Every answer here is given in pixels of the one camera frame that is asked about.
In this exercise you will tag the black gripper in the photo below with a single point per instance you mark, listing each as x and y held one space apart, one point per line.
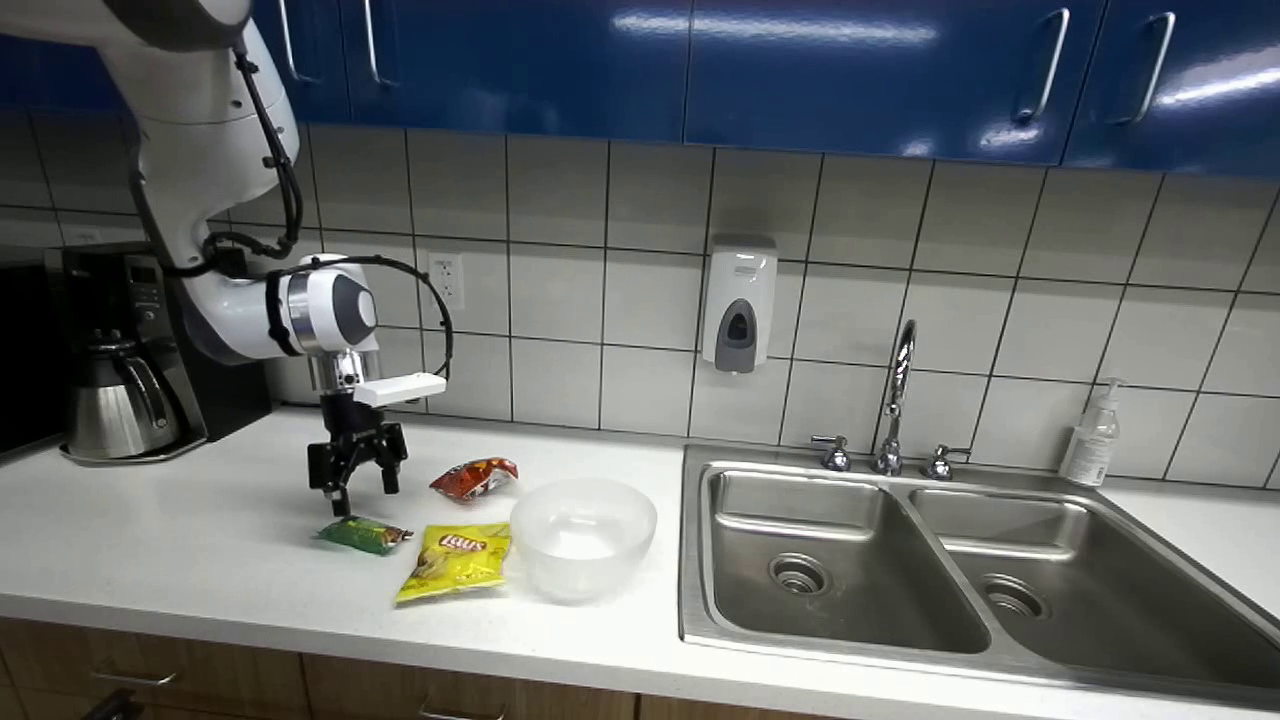
355 433

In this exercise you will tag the green snack package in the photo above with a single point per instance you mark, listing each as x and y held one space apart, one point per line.
364 532

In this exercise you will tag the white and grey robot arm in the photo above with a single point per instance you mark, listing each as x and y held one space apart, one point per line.
213 128

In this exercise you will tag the red snack package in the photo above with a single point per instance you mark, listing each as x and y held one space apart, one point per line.
477 476

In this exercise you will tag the translucent plastic bowl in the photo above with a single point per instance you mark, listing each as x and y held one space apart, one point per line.
583 542

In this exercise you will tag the yellow chips bag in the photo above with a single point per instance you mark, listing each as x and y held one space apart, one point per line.
458 562

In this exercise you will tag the black coffee maker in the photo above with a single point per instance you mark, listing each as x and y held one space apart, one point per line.
118 289

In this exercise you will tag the steel coffee carafe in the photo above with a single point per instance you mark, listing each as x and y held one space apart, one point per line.
123 409

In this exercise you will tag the wooden lower cabinet drawers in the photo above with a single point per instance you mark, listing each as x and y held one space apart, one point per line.
77 675

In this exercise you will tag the chrome faucet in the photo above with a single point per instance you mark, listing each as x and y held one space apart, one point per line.
890 433

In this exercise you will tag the stainless steel double sink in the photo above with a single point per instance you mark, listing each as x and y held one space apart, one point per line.
995 576

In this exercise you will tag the clear spray bottle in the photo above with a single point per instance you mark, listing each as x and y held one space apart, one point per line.
1093 437

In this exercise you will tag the blue upper cabinets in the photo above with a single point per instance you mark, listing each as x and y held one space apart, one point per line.
1157 86

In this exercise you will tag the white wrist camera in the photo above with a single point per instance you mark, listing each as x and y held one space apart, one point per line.
398 390

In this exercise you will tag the white wall soap dispenser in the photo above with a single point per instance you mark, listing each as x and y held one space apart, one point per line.
738 301

